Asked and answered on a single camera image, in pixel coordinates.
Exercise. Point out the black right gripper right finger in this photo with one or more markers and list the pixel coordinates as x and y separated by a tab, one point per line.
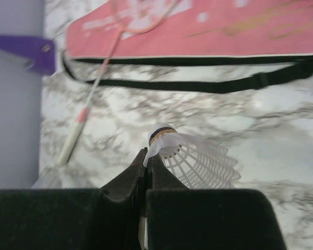
180	218

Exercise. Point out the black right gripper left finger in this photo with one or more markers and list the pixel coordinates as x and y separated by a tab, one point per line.
76	218

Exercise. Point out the pink racket cover bag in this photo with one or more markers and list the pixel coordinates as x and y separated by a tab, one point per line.
164	29

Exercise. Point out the pink badminton racket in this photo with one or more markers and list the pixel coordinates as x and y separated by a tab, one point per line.
82	118

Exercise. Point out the purple metronome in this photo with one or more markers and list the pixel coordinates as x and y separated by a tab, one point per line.
38	52

